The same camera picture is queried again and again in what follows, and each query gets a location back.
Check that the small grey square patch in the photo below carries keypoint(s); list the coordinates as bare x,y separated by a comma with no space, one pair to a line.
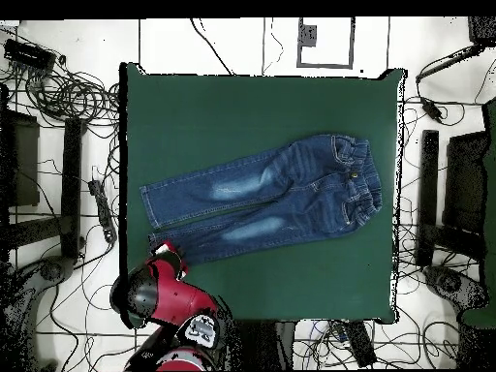
308,35

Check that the dark flat panel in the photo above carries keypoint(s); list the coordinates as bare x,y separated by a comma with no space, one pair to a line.
465,182
25,162

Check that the black round stand base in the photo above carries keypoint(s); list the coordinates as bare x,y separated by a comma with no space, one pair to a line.
52,269
449,283

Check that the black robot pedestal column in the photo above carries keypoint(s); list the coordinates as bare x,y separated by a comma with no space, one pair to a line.
263,345

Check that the black rod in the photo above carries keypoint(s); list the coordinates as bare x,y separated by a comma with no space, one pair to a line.
445,64

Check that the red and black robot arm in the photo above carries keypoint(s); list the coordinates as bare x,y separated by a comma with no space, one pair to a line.
174,298

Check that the dark green table cloth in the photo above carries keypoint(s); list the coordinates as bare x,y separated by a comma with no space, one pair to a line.
232,108

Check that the black corner box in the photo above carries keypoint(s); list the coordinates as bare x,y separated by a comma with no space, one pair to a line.
482,31

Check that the blue denim jeans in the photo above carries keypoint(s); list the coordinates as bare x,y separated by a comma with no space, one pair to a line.
294,186

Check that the black power strip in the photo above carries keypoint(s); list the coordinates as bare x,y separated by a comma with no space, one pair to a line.
102,211
360,343

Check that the black stand leg bar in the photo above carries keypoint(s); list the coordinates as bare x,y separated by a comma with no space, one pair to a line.
429,193
71,186

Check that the black power brick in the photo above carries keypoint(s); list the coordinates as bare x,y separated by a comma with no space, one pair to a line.
432,109

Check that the grey square floor frame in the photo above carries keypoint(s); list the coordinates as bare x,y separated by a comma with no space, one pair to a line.
352,42

